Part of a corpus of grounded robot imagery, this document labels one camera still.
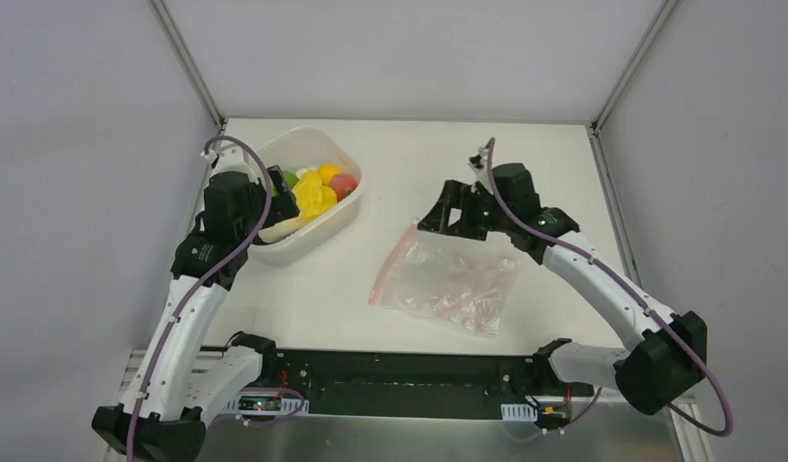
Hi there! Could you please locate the yellow napa cabbage toy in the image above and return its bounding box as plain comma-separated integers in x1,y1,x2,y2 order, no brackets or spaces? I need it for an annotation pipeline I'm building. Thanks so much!
258,169,338,244

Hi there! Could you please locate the orange toy fruit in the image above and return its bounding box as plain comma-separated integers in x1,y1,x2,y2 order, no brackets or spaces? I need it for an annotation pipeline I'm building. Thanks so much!
317,164,342,186

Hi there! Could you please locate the white plastic basket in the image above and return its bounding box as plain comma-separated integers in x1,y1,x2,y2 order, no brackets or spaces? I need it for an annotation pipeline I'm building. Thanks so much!
214,126,364,268

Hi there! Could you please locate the red apple toy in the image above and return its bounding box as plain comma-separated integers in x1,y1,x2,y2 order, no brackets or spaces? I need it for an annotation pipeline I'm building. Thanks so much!
329,173,359,201

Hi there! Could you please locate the clear zip top bag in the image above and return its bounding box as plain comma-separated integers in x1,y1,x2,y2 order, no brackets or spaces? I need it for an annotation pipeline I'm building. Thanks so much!
369,220,521,337

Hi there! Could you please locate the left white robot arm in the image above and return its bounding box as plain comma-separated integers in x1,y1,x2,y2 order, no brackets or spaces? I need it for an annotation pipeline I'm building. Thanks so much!
91,166,298,461

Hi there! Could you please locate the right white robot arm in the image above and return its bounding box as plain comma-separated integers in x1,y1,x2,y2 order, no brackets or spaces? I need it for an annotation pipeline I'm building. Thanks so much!
418,163,708,415

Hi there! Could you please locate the green lime toy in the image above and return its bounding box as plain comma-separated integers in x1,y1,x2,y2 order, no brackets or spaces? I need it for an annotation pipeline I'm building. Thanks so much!
282,170,299,191

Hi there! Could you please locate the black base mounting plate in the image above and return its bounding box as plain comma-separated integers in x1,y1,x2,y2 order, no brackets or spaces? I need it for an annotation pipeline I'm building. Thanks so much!
248,349,594,422

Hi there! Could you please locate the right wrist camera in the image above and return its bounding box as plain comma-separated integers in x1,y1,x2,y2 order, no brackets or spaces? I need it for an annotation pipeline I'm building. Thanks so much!
468,154,489,189

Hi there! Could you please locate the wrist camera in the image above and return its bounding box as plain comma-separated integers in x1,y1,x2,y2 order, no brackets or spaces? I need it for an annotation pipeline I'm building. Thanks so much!
200,143,240,169
468,154,489,189

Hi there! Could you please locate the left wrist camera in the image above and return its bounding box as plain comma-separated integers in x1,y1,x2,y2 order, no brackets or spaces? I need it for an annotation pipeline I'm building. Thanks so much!
200,143,240,169

